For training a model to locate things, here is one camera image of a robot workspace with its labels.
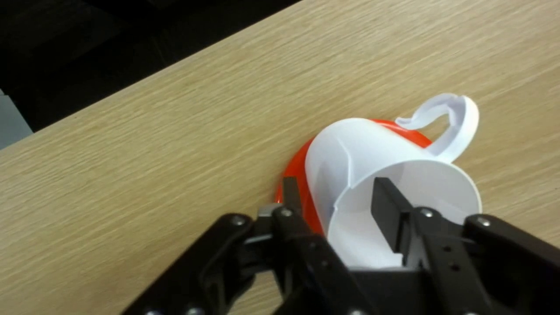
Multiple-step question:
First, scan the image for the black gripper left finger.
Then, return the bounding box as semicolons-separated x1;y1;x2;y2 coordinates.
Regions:
119;177;374;315

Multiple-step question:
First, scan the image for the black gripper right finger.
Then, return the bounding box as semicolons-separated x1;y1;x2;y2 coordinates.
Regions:
373;177;560;315

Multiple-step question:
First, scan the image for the white cup with handle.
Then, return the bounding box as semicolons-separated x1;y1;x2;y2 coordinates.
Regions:
303;93;485;271

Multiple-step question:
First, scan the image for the orange round plate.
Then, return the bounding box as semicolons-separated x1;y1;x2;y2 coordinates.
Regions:
273;117;434;238

